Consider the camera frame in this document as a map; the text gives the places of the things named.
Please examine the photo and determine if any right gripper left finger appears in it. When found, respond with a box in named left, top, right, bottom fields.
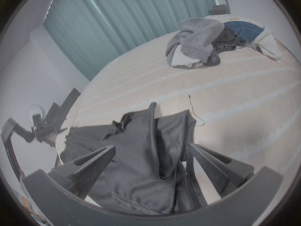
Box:
left=48, top=145, right=116, bottom=199

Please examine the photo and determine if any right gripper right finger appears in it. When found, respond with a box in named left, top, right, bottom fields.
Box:
left=189, top=143, right=255, bottom=197

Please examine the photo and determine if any black T-shirt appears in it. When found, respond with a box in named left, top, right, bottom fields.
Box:
left=60, top=102, right=208, bottom=215

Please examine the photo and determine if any bed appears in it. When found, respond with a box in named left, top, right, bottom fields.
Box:
left=55, top=0, right=301, bottom=207

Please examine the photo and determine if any pile of clothes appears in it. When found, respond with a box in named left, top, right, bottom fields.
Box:
left=165, top=17, right=283, bottom=68

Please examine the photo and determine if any thin black thread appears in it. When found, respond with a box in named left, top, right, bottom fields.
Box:
left=188, top=94, right=205, bottom=127

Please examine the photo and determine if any blue-green curtain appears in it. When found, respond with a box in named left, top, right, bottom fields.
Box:
left=81, top=0, right=218, bottom=54
left=42, top=0, right=128, bottom=81

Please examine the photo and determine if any white printed pillow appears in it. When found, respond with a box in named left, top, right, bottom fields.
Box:
left=207, top=13, right=259, bottom=25

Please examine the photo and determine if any grey bedside table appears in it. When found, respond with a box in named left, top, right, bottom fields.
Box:
left=212, top=4, right=228, bottom=15

